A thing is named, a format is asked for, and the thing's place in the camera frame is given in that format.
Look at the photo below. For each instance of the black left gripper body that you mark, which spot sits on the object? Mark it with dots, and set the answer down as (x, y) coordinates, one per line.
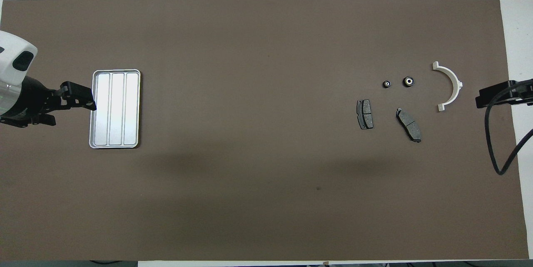
(33, 100)

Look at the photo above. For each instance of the white semicircular bracket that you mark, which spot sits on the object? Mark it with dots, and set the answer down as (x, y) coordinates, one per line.
(453, 79)

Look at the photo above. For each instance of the rectangular dark brake pad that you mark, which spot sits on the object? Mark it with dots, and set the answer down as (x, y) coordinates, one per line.
(365, 113)

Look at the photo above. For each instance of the small black bearing gear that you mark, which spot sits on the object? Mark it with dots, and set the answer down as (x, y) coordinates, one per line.
(387, 84)

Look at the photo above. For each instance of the elongated dark brake pad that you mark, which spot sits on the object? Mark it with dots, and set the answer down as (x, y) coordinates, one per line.
(409, 125)

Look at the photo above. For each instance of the silver metal tray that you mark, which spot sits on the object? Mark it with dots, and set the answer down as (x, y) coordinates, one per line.
(115, 108)

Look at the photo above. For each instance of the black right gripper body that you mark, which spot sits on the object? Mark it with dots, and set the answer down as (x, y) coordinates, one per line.
(522, 94)

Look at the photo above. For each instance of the brown table mat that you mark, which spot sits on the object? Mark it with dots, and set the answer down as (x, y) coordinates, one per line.
(266, 175)

